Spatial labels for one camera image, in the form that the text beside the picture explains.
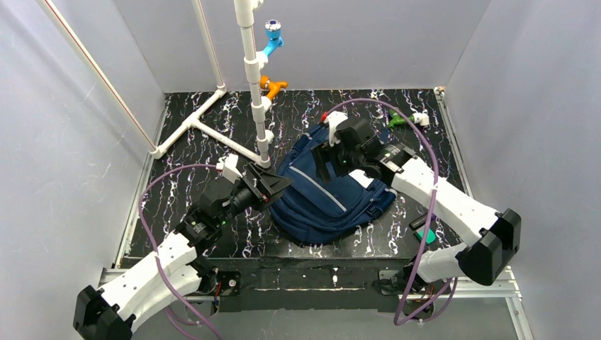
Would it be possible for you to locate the purple black marker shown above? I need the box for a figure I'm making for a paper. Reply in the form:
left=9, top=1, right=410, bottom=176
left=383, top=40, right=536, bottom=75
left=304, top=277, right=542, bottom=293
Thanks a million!
left=409, top=214, right=427, bottom=231

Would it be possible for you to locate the navy blue student backpack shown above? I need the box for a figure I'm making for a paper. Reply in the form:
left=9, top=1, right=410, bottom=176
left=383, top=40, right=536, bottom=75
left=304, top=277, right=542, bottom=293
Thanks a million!
left=269, top=124, right=396, bottom=244

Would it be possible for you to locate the purple cable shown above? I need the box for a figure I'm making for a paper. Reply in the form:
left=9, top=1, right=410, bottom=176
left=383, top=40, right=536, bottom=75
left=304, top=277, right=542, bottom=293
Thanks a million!
left=137, top=163, right=226, bottom=340
left=321, top=98, right=459, bottom=327

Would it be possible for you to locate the green tap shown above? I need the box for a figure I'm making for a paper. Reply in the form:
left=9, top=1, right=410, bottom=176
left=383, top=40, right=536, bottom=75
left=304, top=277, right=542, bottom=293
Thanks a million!
left=388, top=110, right=415, bottom=129

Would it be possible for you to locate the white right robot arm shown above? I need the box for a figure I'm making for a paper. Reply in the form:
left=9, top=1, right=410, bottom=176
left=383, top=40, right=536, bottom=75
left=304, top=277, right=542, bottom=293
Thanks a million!
left=312, top=112, right=522, bottom=286

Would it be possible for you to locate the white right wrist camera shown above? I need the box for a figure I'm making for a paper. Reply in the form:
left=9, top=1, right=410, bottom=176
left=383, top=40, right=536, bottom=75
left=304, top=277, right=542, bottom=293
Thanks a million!
left=322, top=110, right=348, bottom=147

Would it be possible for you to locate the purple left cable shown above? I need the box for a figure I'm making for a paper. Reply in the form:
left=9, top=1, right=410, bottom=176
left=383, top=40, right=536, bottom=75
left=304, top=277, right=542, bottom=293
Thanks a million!
left=137, top=163, right=226, bottom=340

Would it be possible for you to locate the white PVC pipe stand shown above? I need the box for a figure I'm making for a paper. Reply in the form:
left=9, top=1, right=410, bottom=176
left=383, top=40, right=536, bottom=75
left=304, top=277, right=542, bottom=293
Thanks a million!
left=136, top=1, right=274, bottom=168

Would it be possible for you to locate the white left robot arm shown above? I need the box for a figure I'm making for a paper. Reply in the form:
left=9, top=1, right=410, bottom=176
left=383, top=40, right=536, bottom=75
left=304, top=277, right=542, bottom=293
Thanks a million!
left=73, top=164, right=293, bottom=339

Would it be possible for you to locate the green eraser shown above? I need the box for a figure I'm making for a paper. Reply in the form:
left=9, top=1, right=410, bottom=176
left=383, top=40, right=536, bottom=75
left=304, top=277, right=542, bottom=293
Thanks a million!
left=415, top=228, right=437, bottom=245

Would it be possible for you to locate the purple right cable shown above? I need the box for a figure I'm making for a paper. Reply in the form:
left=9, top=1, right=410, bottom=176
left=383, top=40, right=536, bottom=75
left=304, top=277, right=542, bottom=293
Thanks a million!
left=321, top=98, right=459, bottom=327

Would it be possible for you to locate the blue tap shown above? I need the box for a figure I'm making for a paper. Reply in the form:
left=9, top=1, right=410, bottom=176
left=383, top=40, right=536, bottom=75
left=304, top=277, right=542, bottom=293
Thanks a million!
left=262, top=19, right=283, bottom=58

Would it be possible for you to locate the orange tap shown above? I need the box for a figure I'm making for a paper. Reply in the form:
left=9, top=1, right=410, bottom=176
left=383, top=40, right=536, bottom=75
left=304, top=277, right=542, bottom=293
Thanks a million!
left=259, top=75, right=288, bottom=101

